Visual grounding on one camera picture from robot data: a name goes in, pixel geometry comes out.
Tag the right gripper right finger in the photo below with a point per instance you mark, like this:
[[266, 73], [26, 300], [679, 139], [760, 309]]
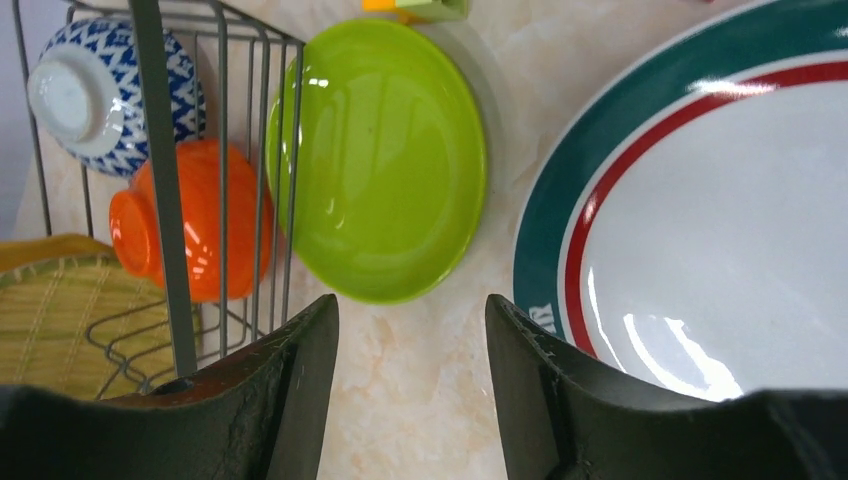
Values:
[[565, 415]]

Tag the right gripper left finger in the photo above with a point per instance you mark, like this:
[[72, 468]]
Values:
[[259, 413]]

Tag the round bamboo tray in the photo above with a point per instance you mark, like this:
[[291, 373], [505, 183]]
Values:
[[82, 326]]

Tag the orange bowl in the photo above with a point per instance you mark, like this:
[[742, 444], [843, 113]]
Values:
[[227, 223]]

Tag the white plate green rim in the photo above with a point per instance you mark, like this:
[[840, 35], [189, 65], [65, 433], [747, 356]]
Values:
[[690, 226]]

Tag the yellow polka dot plate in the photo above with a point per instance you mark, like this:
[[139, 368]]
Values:
[[15, 254]]

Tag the black wire dish rack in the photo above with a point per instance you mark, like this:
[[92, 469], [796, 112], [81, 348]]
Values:
[[207, 70]]

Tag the blue red patterned bowl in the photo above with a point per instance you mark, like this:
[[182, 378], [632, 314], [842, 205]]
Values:
[[85, 91]]

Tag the colourful toy block stack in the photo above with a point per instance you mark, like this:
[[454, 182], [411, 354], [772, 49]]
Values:
[[420, 10]]

